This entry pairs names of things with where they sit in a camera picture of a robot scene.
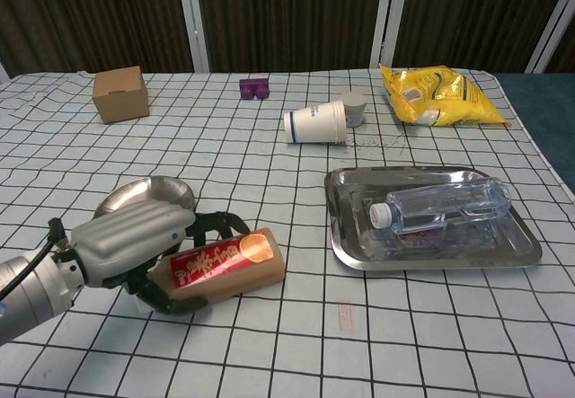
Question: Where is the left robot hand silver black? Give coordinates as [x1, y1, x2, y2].
[69, 204, 252, 317]

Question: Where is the red-labelled drink bottle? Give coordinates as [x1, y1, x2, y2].
[146, 227, 285, 303]

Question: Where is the clear plastic water bottle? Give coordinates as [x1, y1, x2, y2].
[369, 176, 513, 237]

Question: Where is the round steel plate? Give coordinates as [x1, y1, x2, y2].
[93, 175, 196, 219]

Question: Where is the brown cardboard box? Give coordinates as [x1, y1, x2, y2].
[92, 66, 150, 125]

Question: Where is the purple plastic block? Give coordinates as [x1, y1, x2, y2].
[238, 78, 271, 102]

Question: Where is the white black checkered tablecloth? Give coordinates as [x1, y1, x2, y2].
[0, 67, 575, 398]

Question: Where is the white paper cup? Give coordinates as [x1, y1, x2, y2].
[282, 99, 349, 146]

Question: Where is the rectangular steel tray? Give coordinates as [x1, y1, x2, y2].
[323, 165, 544, 271]

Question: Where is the brown folding partition screen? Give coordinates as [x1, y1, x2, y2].
[0, 0, 575, 75]

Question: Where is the yellow snack bag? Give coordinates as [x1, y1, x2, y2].
[378, 62, 512, 128]

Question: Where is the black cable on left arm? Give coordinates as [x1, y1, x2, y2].
[0, 217, 66, 303]

